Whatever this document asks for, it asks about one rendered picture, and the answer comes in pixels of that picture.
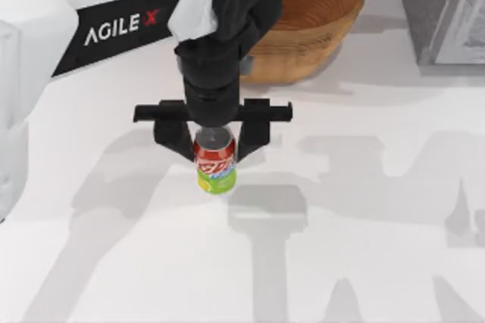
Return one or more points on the red and green can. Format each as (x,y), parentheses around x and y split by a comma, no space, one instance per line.
(216,165)

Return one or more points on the woven wooden basket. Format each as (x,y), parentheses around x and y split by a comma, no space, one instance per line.
(318,16)

